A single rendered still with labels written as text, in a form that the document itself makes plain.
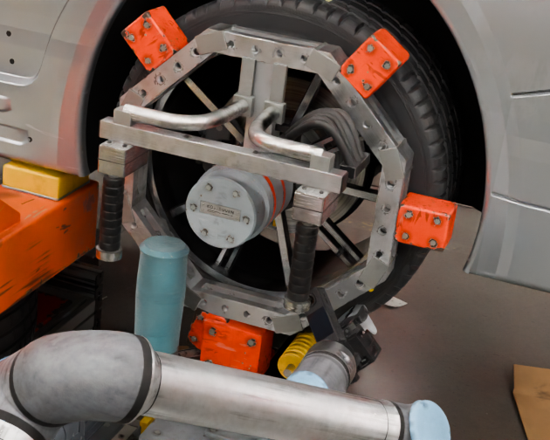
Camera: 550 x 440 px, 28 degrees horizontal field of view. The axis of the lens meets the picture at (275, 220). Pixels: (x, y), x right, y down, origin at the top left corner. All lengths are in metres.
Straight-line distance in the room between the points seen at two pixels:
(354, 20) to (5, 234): 0.76
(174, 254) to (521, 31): 0.70
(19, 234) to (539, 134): 0.98
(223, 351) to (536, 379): 1.37
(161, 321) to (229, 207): 0.28
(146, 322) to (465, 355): 1.54
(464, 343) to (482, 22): 1.69
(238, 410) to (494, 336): 2.09
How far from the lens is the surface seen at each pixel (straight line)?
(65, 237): 2.32
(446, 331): 3.47
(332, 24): 1.93
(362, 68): 1.84
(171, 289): 1.97
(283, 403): 1.52
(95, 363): 1.38
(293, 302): 1.76
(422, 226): 1.89
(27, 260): 2.20
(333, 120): 1.77
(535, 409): 3.14
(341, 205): 2.14
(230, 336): 2.08
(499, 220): 1.97
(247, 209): 1.82
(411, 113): 1.93
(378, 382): 3.11
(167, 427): 2.39
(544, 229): 1.97
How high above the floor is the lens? 1.54
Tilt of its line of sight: 22 degrees down
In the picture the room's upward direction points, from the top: 7 degrees clockwise
